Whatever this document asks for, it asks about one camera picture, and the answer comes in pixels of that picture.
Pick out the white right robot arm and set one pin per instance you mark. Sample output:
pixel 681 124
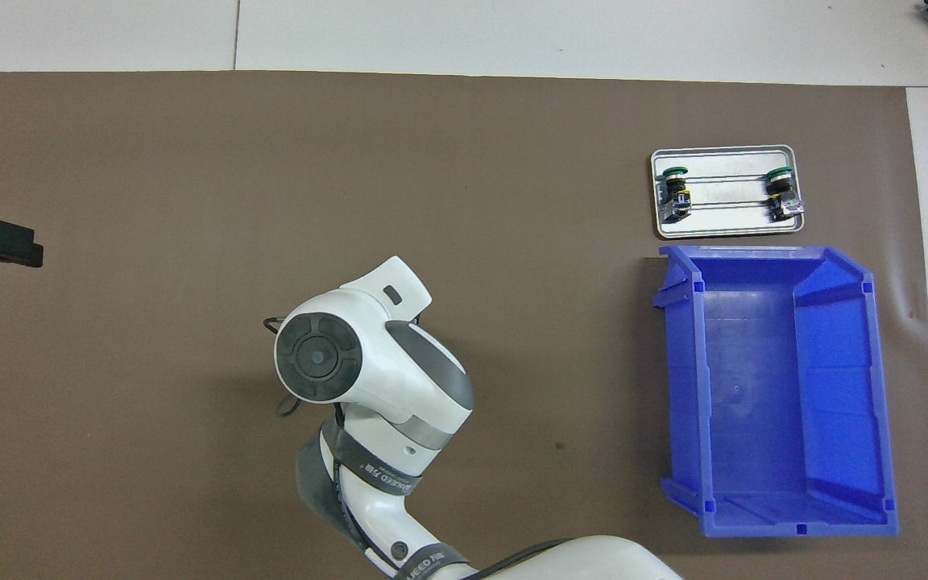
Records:
pixel 399 379

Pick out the brown table mat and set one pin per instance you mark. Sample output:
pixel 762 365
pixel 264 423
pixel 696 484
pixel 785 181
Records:
pixel 432 201

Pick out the thin metal rod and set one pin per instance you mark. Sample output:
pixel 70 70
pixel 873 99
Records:
pixel 730 177
pixel 730 206

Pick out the blue plastic storage bin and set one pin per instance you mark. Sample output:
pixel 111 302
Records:
pixel 754 403

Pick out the green push button switch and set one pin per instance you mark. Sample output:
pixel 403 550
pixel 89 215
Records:
pixel 677 193
pixel 780 193

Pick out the silver metal tray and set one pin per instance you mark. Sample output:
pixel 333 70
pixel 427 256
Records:
pixel 726 225

